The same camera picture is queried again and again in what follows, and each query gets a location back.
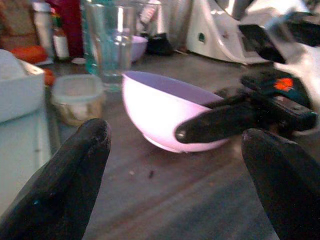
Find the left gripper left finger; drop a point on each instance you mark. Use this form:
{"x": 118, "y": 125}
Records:
{"x": 62, "y": 180}

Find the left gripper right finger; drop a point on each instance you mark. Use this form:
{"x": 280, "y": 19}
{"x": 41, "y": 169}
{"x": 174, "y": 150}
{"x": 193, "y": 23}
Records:
{"x": 287, "y": 190}

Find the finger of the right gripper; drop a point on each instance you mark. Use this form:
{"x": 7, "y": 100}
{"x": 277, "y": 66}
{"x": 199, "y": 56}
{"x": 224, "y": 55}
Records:
{"x": 215, "y": 127}
{"x": 233, "y": 97}

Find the large lilac plastic bowl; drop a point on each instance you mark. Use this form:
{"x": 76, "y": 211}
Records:
{"x": 150, "y": 112}

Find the pale green cutting board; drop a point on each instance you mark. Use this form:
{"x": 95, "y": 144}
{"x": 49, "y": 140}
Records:
{"x": 20, "y": 150}

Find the white kitchen food processor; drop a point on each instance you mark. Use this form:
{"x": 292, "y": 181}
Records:
{"x": 212, "y": 37}

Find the clear plastic food container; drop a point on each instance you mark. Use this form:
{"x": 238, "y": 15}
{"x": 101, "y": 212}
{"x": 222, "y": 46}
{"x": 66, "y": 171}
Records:
{"x": 77, "y": 100}

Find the small black object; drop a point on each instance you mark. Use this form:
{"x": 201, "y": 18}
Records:
{"x": 160, "y": 45}

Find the small lilac plastic bowl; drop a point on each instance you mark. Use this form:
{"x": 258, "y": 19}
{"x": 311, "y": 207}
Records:
{"x": 140, "y": 47}

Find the orange packet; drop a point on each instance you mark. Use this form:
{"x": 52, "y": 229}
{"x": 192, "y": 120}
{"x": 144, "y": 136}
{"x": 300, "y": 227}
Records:
{"x": 30, "y": 53}

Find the clear drinking glass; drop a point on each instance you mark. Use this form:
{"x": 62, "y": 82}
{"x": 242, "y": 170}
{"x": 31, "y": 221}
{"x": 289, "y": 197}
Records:
{"x": 110, "y": 50}

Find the white-label sauce bottle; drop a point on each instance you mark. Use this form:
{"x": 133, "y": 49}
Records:
{"x": 60, "y": 42}

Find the silver metal canister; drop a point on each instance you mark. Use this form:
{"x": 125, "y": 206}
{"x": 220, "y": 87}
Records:
{"x": 42, "y": 27}

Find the dark red container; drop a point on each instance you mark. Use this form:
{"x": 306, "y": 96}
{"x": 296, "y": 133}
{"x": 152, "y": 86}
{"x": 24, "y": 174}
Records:
{"x": 72, "y": 25}

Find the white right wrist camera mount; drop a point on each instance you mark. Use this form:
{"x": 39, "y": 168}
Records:
{"x": 307, "y": 65}

